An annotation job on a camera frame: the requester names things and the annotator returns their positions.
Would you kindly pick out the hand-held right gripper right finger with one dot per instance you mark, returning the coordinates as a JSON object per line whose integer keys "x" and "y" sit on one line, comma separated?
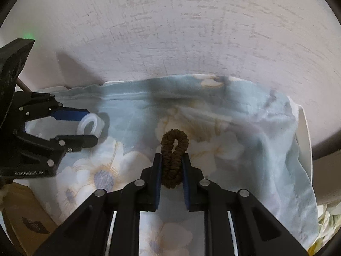
{"x": 186, "y": 192}

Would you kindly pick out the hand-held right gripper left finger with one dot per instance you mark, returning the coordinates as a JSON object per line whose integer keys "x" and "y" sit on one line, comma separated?
{"x": 158, "y": 192}

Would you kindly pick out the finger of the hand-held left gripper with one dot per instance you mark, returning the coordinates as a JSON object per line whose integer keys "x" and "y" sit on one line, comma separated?
{"x": 70, "y": 114}
{"x": 80, "y": 141}

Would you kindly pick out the brown scrunchie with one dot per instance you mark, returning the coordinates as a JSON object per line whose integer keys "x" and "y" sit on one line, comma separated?
{"x": 170, "y": 176}

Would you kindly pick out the brown wooden stick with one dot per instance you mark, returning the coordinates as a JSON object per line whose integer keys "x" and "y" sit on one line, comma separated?
{"x": 23, "y": 85}

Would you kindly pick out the light blue floral sheet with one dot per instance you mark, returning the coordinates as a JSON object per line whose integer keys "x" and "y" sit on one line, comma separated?
{"x": 239, "y": 152}

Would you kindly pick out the yellow and white cloth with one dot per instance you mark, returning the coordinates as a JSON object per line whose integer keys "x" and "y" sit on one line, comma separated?
{"x": 323, "y": 224}

